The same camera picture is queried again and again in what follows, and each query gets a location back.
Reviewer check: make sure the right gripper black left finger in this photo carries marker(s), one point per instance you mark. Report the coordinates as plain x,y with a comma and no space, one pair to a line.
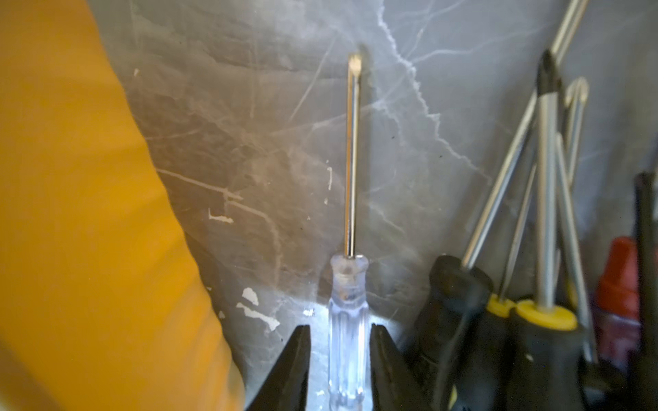
286,386

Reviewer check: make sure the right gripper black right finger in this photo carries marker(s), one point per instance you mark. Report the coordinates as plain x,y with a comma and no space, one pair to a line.
393,385

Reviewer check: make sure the small clear handle screwdriver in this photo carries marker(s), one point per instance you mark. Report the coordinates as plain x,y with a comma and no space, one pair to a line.
348,308

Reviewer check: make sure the large black handle screwdriver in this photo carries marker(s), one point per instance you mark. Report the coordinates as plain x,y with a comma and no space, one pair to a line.
458,291

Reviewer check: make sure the black yellow handle screwdriver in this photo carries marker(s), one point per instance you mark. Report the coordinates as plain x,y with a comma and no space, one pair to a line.
548,340

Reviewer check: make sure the yellow plastic storage box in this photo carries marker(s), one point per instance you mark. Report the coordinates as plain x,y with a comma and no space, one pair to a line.
102,306

